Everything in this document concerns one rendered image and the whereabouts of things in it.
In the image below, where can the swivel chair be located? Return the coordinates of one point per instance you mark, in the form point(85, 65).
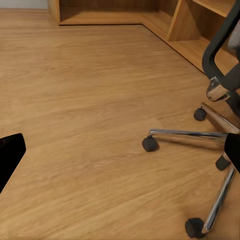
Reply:
point(220, 87)

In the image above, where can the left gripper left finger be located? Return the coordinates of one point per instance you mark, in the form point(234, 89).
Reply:
point(12, 149)

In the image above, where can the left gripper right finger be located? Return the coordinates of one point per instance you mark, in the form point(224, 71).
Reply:
point(232, 149)

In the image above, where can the bookcase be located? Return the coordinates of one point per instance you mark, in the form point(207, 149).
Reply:
point(157, 15)
point(193, 28)
point(91, 12)

